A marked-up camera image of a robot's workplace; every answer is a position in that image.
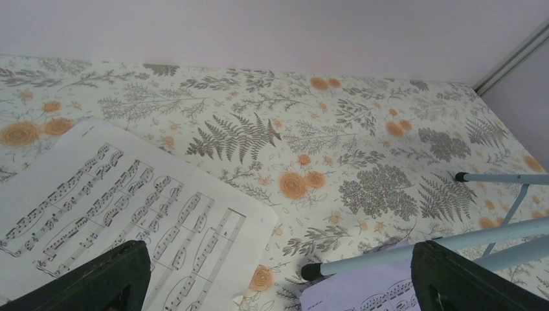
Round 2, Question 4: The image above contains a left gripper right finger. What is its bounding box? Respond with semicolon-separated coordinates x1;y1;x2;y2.
411;241;548;310

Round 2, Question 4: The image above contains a floral patterned table mat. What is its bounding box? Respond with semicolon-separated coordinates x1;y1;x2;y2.
1;56;548;310

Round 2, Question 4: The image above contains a white sheet music paper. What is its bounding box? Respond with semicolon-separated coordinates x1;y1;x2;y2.
1;119;277;310

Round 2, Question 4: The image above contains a light blue music stand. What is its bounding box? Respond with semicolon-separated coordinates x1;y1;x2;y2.
300;172;548;281

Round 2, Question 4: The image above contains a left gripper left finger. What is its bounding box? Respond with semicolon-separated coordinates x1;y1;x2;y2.
1;240;151;310

